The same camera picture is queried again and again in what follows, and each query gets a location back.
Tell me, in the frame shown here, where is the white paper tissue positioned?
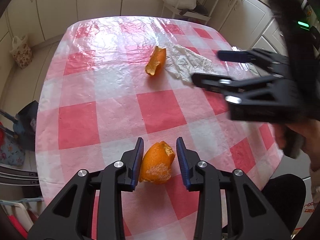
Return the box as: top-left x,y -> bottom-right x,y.
165,43 -> 216,83

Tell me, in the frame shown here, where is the orange peel piece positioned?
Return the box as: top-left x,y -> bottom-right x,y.
145,46 -> 167,76
139,141 -> 176,185

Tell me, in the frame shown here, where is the person's right hand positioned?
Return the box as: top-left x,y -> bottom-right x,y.
272,119 -> 319,172

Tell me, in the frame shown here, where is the clear plastic bottle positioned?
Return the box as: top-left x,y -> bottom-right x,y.
231,46 -> 260,76

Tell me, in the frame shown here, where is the floral fabric bag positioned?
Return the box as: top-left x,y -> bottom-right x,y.
0,124 -> 25,166

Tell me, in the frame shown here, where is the white metal trolley rack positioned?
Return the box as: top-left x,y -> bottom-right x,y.
161,0 -> 219,25

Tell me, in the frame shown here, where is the dark teal dustpan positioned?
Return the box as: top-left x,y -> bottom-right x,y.
1,101 -> 39,152

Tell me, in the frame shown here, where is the pink checkered plastic tablecloth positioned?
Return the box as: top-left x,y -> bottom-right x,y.
35,16 -> 282,239

